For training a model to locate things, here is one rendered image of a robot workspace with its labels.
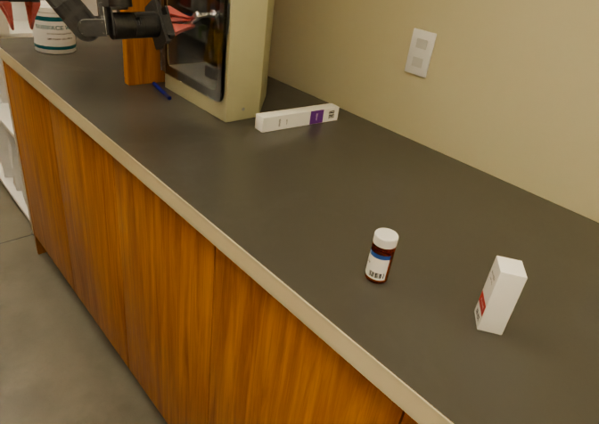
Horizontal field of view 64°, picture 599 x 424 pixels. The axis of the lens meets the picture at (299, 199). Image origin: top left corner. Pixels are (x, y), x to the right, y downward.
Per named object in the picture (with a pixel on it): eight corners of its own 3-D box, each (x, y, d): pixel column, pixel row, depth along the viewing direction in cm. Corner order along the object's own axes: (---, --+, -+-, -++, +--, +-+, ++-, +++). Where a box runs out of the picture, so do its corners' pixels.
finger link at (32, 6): (45, 31, 127) (39, -7, 122) (15, 32, 122) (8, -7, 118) (36, 26, 131) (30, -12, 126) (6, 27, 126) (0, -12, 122)
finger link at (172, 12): (195, 4, 115) (159, 4, 109) (203, 34, 116) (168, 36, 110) (184, 15, 120) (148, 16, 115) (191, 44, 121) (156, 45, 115)
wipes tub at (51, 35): (68, 44, 174) (63, 0, 167) (82, 53, 167) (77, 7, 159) (29, 45, 166) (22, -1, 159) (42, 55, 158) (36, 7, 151)
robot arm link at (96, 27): (77, 31, 108) (78, 36, 101) (68, -25, 103) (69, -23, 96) (132, 31, 113) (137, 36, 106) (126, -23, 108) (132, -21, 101)
